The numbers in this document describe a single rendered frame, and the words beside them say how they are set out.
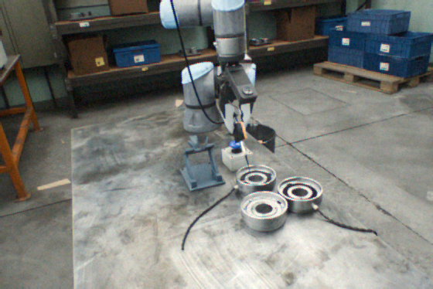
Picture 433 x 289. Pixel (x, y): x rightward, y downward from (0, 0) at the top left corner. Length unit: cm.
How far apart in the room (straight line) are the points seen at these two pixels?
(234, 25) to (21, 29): 373
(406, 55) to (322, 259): 377
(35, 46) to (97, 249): 378
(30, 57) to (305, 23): 336
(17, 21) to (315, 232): 404
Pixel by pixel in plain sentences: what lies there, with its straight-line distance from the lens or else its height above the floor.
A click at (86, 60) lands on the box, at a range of 419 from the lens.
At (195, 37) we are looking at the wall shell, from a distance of 492.
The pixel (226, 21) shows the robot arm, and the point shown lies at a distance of 88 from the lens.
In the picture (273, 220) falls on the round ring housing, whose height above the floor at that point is 83.
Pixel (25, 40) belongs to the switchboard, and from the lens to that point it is 447.
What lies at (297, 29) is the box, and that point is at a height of 60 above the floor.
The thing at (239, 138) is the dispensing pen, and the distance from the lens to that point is 94.
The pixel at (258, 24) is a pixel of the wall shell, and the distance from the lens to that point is 526.
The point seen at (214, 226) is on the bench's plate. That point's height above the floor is 80.
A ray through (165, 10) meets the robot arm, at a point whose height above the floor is 124.
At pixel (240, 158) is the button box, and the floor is 84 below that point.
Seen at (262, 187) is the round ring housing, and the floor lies 83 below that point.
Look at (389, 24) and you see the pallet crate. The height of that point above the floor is 69.
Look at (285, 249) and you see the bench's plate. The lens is 76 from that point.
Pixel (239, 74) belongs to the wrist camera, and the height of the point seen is 109.
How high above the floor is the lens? 131
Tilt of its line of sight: 25 degrees down
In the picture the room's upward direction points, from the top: 5 degrees counter-clockwise
